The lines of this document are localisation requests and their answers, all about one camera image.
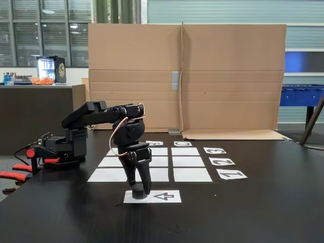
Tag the black round token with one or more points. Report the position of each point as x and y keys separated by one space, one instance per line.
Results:
x=138 y=193

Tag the paper label number 3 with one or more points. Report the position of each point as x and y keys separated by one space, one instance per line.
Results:
x=206 y=150

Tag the small brown cardboard sheet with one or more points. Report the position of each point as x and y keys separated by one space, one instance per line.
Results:
x=78 y=96

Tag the large brown cardboard panel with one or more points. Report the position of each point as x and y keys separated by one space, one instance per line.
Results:
x=134 y=50

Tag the large cardboard panel with flap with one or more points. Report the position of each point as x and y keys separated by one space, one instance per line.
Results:
x=233 y=50

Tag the black clamp with red knob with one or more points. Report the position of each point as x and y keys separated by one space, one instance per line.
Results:
x=33 y=157

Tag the blue foosball table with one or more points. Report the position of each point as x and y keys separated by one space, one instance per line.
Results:
x=301 y=96

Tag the dark brown counter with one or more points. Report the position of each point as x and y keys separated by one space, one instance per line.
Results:
x=17 y=114

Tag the bowl of orange snacks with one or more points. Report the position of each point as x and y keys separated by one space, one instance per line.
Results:
x=41 y=81

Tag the paper label letter B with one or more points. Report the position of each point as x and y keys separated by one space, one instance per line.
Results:
x=161 y=143

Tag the paper label letter C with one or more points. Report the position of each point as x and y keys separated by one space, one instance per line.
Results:
x=176 y=144

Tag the black mini fridge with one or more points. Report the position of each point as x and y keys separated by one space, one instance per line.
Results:
x=59 y=69

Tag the paper label number 1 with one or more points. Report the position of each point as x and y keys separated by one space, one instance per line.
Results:
x=221 y=174

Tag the white arrow paper sheet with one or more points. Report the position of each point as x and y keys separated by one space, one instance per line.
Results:
x=167 y=196

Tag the paper label number 2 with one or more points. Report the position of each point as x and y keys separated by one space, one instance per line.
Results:
x=212 y=162

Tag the white blank grid sheet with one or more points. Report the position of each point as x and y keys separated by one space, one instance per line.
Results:
x=188 y=161
x=192 y=175
x=185 y=151
x=110 y=161
x=159 y=161
x=160 y=175
x=106 y=175
x=111 y=152
x=159 y=151

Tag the grey tape strip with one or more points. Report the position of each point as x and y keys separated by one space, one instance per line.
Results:
x=175 y=80

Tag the brown wooden stand leg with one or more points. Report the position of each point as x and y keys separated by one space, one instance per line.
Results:
x=312 y=120

